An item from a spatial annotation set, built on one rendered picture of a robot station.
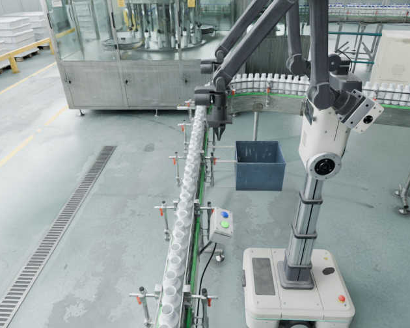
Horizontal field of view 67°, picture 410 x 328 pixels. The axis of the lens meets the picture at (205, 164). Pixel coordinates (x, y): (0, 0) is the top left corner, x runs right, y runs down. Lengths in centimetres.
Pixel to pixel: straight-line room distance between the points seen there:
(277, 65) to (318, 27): 562
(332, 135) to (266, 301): 112
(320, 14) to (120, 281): 218
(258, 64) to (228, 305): 523
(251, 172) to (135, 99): 334
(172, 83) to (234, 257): 302
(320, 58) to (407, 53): 416
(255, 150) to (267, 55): 456
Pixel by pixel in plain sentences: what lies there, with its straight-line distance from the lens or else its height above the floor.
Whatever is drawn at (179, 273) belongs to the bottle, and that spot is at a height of 112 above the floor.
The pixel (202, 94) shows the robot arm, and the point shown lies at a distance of 118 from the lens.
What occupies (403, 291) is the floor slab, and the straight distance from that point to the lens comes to 280.
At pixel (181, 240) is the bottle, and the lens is 117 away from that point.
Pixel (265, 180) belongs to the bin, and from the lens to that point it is 207.
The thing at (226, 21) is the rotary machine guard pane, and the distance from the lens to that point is 464.
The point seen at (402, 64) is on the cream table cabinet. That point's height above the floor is 82.
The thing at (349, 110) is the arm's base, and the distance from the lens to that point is 128.
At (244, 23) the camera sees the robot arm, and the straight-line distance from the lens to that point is 159.
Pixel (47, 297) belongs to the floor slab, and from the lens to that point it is 270.
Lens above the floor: 199
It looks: 32 degrees down
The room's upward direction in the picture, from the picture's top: 1 degrees counter-clockwise
